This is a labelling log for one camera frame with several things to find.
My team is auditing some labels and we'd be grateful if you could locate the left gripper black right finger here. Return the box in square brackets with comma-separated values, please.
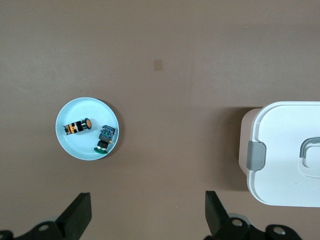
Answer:
[203, 190, 305, 240]

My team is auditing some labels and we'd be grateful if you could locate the light blue round plate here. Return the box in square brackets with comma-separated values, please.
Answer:
[55, 96, 122, 161]

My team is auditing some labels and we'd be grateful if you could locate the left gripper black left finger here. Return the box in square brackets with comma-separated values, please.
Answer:
[0, 191, 92, 240]

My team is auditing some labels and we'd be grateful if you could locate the green push button switch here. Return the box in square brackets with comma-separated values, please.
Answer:
[93, 124, 117, 154]

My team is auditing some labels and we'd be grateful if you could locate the orange push button switch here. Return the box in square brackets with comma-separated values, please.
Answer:
[63, 117, 93, 136]

